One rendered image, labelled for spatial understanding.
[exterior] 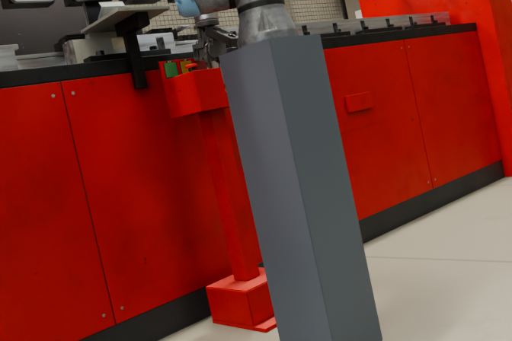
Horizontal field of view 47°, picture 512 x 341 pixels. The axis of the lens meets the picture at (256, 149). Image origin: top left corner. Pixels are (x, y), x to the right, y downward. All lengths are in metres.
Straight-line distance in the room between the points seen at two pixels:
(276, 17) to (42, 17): 1.34
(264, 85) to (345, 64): 1.23
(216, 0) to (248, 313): 0.90
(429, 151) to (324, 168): 1.59
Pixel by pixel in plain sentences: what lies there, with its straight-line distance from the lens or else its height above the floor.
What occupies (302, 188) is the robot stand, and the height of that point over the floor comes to 0.43.
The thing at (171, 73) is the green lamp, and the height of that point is 0.80.
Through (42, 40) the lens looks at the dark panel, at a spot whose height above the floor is 1.09.
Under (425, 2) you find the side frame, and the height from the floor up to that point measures 1.07.
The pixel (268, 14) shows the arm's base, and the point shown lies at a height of 0.84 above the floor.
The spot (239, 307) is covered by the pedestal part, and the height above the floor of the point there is 0.07.
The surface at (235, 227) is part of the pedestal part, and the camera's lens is 1.82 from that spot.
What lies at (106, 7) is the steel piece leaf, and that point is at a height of 1.05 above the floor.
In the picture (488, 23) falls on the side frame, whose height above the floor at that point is 0.85.
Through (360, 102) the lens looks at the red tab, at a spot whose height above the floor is 0.58.
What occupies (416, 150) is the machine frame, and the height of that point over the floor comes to 0.30.
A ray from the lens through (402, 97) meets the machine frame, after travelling 2.82.
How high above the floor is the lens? 0.60
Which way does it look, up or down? 3 degrees down
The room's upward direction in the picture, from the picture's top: 12 degrees counter-clockwise
